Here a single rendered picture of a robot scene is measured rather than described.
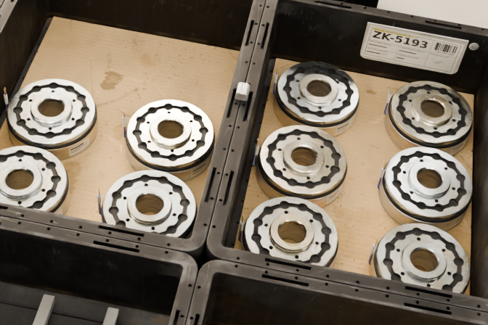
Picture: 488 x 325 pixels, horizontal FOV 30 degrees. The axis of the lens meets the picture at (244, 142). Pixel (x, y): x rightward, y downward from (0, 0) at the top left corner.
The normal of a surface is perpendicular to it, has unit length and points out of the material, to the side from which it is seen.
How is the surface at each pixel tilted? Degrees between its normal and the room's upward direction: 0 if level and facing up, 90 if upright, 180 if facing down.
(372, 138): 0
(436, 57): 90
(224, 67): 0
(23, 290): 0
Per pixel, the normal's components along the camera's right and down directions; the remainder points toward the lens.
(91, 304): 0.08, -0.64
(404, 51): -0.18, 0.75
